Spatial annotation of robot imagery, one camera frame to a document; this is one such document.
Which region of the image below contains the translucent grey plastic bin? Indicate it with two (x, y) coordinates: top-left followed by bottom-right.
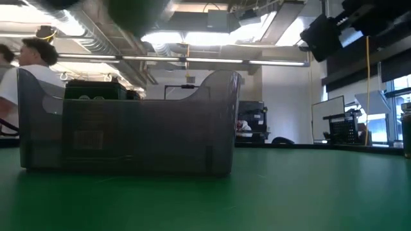
(17, 67), (242, 176)

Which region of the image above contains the white angled panel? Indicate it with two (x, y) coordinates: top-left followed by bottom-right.
(354, 90), (392, 116)

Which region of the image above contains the person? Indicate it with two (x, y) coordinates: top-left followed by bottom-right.
(0, 43), (15, 81)
(236, 119), (253, 132)
(0, 37), (67, 135)

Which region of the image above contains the black chair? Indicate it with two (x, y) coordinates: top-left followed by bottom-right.
(271, 136), (295, 145)

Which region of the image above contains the long ceiling light strip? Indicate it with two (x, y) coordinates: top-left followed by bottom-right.
(57, 53), (311, 67)

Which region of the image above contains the black lamp yellow cable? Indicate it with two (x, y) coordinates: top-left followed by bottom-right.
(35, 25), (58, 42)

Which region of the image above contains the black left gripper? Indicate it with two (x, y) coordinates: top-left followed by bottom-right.
(31, 0), (83, 11)

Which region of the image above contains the black cabinet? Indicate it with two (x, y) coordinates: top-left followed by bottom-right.
(236, 100), (269, 144)

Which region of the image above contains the yellow hanging cable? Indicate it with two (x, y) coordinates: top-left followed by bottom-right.
(185, 44), (191, 78)

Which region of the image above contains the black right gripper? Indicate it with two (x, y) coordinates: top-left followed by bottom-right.
(299, 13), (344, 64)

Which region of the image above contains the black perforated rack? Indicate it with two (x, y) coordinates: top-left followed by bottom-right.
(322, 112), (360, 145)

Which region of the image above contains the grey ceiling box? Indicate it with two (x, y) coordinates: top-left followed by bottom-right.
(207, 9), (231, 33)

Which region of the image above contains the green table mat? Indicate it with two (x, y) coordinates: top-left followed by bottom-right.
(0, 146), (411, 231)

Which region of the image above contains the silver ventilation duct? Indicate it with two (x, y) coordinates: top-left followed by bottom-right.
(28, 0), (158, 86)

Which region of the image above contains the white board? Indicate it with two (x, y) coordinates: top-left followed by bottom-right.
(311, 95), (346, 142)

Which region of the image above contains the black window frame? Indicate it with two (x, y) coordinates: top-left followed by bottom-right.
(383, 73), (411, 144)

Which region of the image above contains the silver ceiling tray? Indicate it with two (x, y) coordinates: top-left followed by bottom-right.
(259, 0), (306, 46)

